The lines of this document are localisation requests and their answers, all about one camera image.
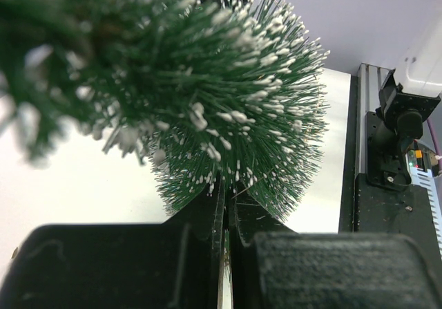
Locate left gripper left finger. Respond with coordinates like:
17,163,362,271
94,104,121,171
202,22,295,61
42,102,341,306
1,183,225,308

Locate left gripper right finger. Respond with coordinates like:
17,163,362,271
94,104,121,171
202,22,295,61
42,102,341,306
227,190,441,308

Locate small green christmas tree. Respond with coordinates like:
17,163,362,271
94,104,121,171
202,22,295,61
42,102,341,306
1,0,329,220

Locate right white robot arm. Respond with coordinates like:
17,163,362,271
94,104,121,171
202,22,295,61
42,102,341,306
366,14,441,191

